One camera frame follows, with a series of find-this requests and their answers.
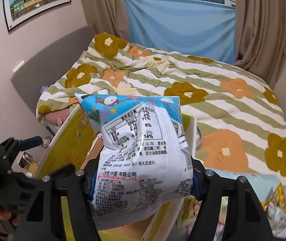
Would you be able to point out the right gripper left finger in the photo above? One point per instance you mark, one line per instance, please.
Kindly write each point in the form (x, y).
(43, 217)

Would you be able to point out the green cardboard box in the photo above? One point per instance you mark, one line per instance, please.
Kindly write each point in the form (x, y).
(76, 142)

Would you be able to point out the right beige curtain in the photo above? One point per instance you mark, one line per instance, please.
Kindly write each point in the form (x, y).
(260, 37)

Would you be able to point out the left beige curtain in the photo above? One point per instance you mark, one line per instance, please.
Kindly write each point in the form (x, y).
(107, 16)

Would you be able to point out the blue white snack bag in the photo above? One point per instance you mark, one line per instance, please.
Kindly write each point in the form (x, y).
(145, 161)

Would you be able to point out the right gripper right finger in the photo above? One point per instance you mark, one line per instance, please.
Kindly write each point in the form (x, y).
(245, 217)

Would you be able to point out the blue window cloth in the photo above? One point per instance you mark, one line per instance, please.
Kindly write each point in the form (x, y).
(191, 27)

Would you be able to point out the pink pillow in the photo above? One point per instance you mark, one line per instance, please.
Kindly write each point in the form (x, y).
(58, 117)

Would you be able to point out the person left hand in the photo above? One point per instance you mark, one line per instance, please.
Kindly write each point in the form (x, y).
(0, 218)

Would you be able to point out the daisy print tablecloth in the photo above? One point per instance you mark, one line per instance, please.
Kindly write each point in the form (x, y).
(267, 187)

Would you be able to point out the striped floral duvet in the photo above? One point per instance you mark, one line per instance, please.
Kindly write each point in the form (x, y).
(243, 125)

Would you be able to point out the beige curtain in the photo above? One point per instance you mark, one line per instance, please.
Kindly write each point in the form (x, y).
(260, 37)
(107, 16)

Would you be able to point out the grey headboard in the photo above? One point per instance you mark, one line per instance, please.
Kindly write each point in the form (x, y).
(51, 63)

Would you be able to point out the grey patterned snack bag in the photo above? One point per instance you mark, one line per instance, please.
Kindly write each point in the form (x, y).
(277, 220)

